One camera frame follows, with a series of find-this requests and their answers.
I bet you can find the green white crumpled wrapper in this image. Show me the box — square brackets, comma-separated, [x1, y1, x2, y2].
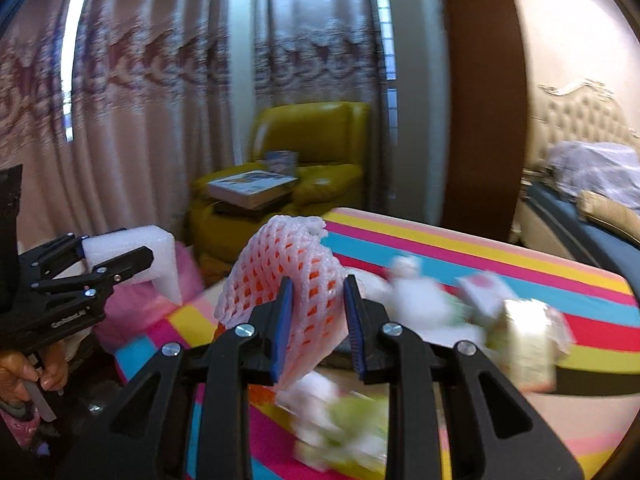
[276, 372, 388, 478]

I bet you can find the brown wooden door frame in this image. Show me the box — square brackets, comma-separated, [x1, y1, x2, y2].
[442, 0, 528, 242]

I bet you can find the pink foam fruit net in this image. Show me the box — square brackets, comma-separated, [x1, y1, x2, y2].
[214, 213, 359, 392]

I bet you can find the right lace curtain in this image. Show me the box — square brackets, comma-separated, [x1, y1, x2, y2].
[254, 0, 390, 211]

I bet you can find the grey plastic covered bedding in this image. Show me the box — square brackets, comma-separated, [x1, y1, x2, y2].
[546, 141, 639, 212]

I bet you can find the pink sleeve forearm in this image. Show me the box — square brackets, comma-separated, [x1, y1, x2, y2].
[1, 401, 41, 450]

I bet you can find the white foam corner piece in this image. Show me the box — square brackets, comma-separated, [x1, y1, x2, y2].
[81, 226, 182, 304]

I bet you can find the white picture book box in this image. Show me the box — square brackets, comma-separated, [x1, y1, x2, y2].
[207, 170, 298, 210]

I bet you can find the person's left hand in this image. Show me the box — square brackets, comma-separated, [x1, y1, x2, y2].
[0, 341, 68, 404]

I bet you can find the striped colourful table cloth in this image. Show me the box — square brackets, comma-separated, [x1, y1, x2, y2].
[90, 208, 639, 479]

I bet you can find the cream tufted headboard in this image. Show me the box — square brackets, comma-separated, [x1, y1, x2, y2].
[524, 79, 639, 170]

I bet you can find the pink trash bag bin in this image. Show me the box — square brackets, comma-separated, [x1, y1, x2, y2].
[93, 242, 204, 352]

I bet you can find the striped beige pillow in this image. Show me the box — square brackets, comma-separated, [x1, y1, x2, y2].
[576, 190, 640, 243]

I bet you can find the pale snack wrapper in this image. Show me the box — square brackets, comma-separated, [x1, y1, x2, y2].
[486, 299, 575, 393]

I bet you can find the left lace curtain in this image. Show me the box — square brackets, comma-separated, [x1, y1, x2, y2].
[1, 0, 233, 248]

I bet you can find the lace curtain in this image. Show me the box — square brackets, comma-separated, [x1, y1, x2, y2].
[254, 0, 390, 211]
[1, 0, 233, 248]

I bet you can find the small colourful book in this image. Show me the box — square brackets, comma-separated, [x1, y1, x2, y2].
[264, 150, 298, 177]

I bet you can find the blue bed mattress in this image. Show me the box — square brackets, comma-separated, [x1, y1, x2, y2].
[514, 182, 639, 298]

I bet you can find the yellow leather armchair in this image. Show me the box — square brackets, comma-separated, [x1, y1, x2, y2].
[188, 102, 372, 286]

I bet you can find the red white paper scrap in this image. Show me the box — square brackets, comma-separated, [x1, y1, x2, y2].
[457, 271, 518, 328]

